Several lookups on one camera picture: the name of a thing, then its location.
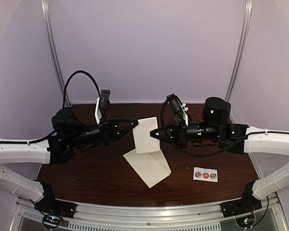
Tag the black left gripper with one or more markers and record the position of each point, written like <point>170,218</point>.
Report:
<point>111,132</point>

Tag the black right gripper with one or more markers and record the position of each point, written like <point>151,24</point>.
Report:
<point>180,141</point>

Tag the cream paper envelope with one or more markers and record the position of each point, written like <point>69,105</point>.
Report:
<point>152,167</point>

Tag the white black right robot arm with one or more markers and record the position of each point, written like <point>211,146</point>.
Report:
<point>215,134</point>

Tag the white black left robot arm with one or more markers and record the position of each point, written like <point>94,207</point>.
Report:
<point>54,149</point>

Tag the sticker sheet with three seals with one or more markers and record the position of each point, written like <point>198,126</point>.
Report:
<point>205,174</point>

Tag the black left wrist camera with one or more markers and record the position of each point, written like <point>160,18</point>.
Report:
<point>104,101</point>

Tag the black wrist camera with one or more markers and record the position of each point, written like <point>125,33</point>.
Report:
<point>104,101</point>
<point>176,104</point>

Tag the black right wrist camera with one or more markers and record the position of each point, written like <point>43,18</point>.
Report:
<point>176,104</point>

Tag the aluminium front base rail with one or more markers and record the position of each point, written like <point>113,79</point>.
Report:
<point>201,217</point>

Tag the left aluminium corner post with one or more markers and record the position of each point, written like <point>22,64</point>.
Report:
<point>51,42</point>

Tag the aluminium corner post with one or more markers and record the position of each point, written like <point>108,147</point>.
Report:
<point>241,46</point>
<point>51,42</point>

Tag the right aluminium corner post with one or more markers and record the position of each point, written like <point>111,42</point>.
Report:
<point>241,46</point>

